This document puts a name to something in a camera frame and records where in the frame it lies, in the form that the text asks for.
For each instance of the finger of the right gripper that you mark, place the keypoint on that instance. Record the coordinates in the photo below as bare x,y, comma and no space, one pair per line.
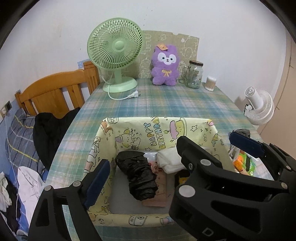
278,162

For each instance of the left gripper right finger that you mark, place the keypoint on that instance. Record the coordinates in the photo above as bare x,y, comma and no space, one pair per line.
217,204

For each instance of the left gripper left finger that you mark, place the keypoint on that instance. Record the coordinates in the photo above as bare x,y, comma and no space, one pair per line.
48,221

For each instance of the orange green packaged item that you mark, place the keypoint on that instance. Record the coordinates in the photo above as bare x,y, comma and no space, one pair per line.
243,163

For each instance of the pink cartoon sock pack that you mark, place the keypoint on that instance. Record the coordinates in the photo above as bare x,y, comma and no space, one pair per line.
160,199

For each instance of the white socks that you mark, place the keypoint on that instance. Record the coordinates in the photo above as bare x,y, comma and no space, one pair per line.
169,160

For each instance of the black fabric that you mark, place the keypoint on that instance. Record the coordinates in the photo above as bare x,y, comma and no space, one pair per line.
141,179

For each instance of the yellow cartoon sock pack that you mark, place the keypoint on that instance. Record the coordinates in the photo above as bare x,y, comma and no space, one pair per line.
181,178

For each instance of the beige wooden door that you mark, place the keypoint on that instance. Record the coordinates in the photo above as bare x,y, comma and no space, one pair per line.
280,130

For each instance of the white clothes on bed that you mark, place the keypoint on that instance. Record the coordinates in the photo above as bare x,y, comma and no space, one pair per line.
20,192

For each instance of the white standing fan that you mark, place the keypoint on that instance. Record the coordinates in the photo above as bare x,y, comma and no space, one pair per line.
260,107

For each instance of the yellow cartoon storage box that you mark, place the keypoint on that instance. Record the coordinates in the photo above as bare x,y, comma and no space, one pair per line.
115,206

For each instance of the blue plaid pillow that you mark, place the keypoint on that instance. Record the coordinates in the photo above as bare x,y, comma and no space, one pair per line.
20,148

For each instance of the black garment on bed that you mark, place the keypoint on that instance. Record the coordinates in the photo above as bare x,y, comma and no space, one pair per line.
48,132

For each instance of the cotton swab container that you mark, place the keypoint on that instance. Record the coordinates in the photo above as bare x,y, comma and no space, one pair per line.
210,83

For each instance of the plaid tablecloth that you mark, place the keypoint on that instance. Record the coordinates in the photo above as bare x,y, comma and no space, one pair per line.
177,101

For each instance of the glass mason jar mug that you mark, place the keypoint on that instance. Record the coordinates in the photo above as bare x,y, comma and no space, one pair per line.
192,74

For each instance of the wooden bed headboard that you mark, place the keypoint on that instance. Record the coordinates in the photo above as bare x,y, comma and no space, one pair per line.
46,96

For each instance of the purple plush toy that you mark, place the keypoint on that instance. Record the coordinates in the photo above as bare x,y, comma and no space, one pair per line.
165,63

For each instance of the patterned cardboard backdrop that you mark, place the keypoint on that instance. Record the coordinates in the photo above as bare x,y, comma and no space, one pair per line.
187,47

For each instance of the green desk fan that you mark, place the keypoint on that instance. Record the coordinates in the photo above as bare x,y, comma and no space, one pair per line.
113,46

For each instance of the wall power outlet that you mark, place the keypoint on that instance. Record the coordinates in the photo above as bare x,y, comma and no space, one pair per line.
5,111

